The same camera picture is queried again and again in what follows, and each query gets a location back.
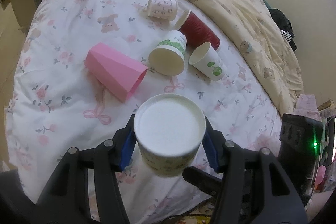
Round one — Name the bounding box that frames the yellow cartoon paper cup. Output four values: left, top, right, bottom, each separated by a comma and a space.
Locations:
133, 94, 206, 177

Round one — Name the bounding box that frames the pink faceted paper cup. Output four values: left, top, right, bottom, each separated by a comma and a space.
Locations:
84, 43, 148, 102

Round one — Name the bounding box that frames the white globe paper cup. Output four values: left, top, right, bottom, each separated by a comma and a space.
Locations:
189, 42, 226, 81

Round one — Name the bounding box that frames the green leaf paper cup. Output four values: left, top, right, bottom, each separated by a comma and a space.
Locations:
148, 30, 187, 76

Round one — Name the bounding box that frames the dark red ripple cup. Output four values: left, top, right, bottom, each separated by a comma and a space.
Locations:
174, 10, 221, 51

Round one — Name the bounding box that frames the small pink patterned cup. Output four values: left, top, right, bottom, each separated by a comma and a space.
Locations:
147, 0, 178, 21

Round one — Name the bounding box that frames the black device with green light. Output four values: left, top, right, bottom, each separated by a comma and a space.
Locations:
277, 114, 324, 205

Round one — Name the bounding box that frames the cream bear print duvet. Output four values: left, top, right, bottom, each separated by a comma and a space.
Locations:
112, 0, 305, 115

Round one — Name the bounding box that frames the floral white bed sheet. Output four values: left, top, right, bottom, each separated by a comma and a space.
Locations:
6, 0, 284, 223

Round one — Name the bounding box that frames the dark garment by wall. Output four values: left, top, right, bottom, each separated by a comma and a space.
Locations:
269, 9, 297, 52

